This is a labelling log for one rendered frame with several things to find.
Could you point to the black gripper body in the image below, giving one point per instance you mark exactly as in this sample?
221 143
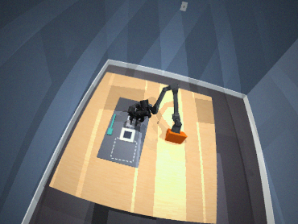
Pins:
136 113

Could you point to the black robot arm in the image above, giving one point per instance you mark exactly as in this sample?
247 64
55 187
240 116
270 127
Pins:
154 110

